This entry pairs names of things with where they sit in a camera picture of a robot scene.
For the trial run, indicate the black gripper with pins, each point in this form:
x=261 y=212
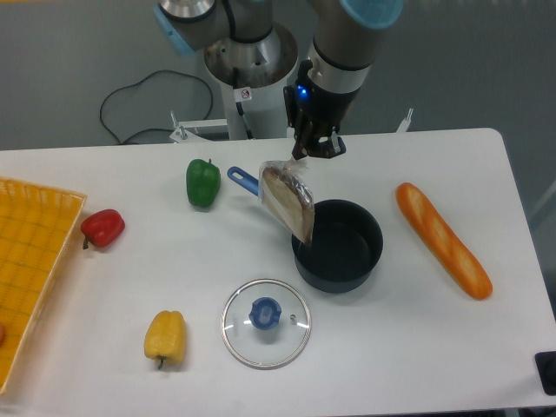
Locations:
x=313 y=112

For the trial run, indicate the green bell pepper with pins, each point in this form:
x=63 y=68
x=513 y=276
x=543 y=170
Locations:
x=203 y=182

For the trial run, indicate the red bell pepper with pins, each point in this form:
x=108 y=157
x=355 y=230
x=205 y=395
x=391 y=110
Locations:
x=102 y=228

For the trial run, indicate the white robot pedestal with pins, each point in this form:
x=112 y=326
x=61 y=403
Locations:
x=251 y=59

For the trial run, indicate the white table bracket right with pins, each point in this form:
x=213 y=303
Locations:
x=405 y=122

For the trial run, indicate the orange baguette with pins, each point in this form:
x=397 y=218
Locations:
x=442 y=242

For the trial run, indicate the bagged toast slice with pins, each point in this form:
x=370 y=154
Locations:
x=286 y=196

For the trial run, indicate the yellow woven basket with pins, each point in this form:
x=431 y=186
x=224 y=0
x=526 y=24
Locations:
x=37 y=222

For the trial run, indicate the yellow bell pepper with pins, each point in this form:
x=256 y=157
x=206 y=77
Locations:
x=165 y=340

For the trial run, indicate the dark pot with blue handle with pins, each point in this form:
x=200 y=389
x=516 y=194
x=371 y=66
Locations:
x=347 y=242

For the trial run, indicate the glass lid with blue knob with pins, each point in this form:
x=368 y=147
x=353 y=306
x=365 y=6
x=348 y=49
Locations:
x=266 y=324

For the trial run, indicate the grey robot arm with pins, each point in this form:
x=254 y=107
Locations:
x=346 y=40

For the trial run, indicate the black device at table edge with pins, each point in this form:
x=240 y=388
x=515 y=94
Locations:
x=546 y=366

